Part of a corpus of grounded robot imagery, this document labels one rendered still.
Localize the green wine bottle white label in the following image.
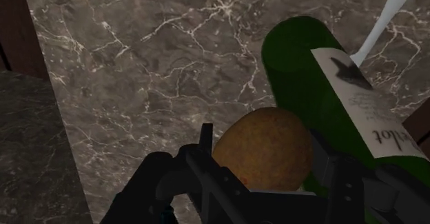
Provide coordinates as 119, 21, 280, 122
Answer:
260, 15, 430, 197

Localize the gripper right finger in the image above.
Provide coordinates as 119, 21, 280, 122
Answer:
309, 128, 430, 224

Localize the brown round potato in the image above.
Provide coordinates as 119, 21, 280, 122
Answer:
212, 107, 314, 193

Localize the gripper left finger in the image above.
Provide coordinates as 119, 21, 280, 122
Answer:
100, 123, 256, 224

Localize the white plastic utensil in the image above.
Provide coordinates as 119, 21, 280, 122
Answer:
349, 0, 422, 68

